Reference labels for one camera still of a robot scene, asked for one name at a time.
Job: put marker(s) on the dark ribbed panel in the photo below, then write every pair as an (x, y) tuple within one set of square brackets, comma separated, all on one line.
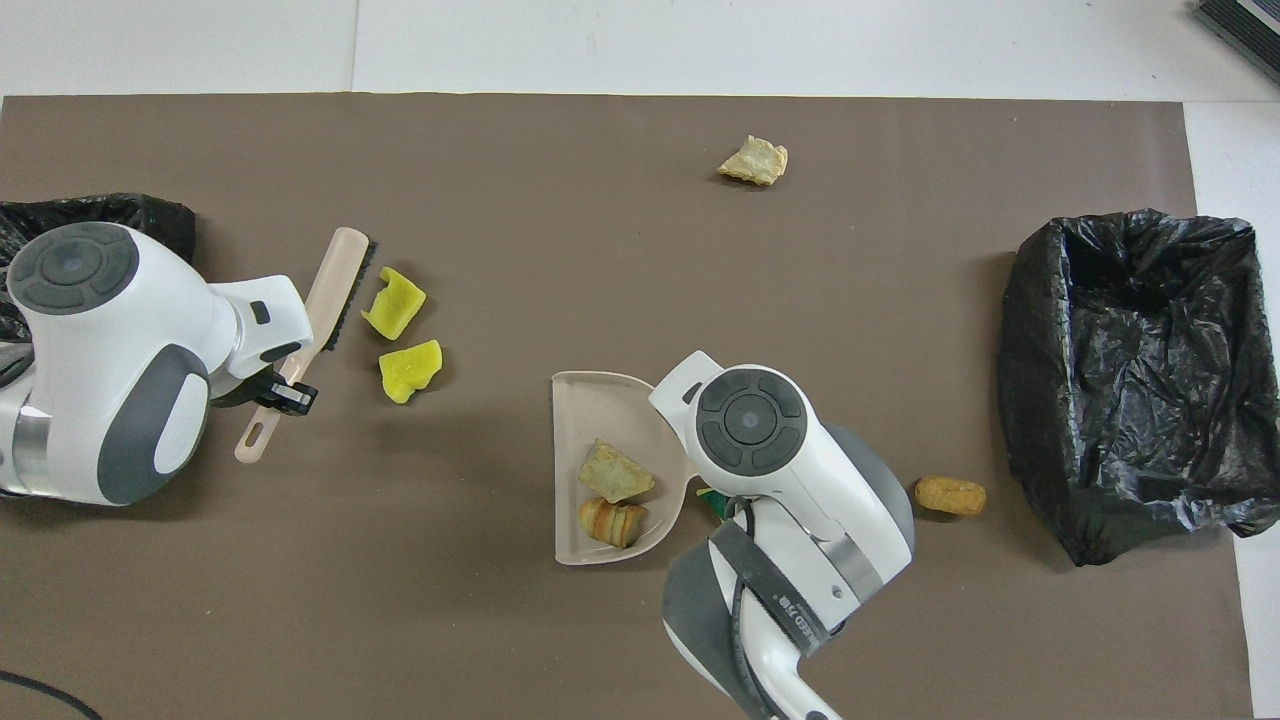
[(1250, 25)]

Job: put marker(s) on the beige hand brush black bristles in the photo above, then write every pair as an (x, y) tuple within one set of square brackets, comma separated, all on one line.
[(335, 280)]

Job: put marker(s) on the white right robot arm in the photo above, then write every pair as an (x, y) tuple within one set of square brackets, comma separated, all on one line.
[(830, 500)]

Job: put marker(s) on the striped croissant bread piece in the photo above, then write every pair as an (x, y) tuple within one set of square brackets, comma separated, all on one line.
[(612, 522)]

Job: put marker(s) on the brown fried nugget piece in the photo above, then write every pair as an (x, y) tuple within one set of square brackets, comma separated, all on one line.
[(950, 496)]

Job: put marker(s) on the brown paper mat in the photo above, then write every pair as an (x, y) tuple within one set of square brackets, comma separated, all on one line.
[(850, 300)]

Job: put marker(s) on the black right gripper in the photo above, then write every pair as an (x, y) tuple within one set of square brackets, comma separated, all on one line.
[(734, 508)]

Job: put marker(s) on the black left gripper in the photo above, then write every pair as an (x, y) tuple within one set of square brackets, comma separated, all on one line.
[(240, 392)]

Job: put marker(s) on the black bag lined bin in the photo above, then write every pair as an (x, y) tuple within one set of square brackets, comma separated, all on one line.
[(1130, 380)]

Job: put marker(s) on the beige plastic dustpan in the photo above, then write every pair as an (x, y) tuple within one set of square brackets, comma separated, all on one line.
[(600, 420)]

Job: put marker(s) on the pink bin with black bag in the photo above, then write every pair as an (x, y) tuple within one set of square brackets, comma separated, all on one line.
[(150, 215)]

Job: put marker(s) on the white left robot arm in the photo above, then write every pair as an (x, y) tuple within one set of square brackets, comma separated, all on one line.
[(130, 330)]

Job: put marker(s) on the small green yellow sponge piece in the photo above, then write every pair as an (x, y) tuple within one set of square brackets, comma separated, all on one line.
[(709, 495)]

